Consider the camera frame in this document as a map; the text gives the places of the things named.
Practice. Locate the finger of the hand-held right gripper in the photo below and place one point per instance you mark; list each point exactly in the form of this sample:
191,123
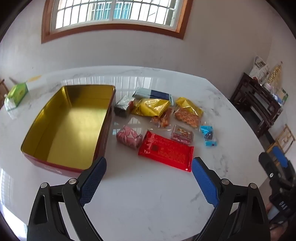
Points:
280,157
267,162

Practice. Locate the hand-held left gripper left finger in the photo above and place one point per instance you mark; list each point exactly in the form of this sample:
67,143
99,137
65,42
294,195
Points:
93,183

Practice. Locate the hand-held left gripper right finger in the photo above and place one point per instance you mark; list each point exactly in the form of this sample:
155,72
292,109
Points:
204,180

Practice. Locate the blue candy packet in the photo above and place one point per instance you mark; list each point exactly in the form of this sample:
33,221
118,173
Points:
207,135

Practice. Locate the red foil packet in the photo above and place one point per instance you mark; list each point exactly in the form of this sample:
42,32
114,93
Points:
165,150

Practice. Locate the small colourful clear-wrapped snack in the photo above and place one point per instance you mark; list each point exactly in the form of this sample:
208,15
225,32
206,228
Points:
182,134

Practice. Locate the pink snack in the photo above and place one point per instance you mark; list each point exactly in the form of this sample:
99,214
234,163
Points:
128,136

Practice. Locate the clear packet of orange snacks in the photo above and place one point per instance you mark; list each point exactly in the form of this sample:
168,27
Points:
186,119
163,119

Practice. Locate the gold-lined red tin box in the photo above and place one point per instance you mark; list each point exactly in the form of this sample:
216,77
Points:
69,120

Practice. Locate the silver foil packet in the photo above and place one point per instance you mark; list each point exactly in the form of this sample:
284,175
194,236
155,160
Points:
123,106

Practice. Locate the large yellow patterned packet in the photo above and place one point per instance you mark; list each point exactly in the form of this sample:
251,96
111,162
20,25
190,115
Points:
150,106

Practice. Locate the grey and navy packet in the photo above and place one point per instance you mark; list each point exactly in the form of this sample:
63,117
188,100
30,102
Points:
152,93

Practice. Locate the person's right hand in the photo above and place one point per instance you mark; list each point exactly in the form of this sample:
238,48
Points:
268,209

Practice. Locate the light wooden stool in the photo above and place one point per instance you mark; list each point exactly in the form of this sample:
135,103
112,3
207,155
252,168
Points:
283,139

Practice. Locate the green box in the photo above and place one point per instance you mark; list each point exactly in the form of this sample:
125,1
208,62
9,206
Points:
284,95

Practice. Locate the dark wooden side table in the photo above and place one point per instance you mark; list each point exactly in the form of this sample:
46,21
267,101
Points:
256,99

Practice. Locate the bags on side table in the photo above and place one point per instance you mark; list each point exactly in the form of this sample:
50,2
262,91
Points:
275,74

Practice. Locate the folded newspaper bundle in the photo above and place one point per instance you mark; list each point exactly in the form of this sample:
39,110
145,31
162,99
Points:
259,68

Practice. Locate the green tissue pack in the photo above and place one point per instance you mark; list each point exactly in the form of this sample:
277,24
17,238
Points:
16,96

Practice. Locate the wooden chair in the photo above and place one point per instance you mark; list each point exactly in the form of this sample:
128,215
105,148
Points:
2,92

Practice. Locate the wooden framed window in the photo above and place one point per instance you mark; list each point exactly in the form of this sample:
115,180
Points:
115,14

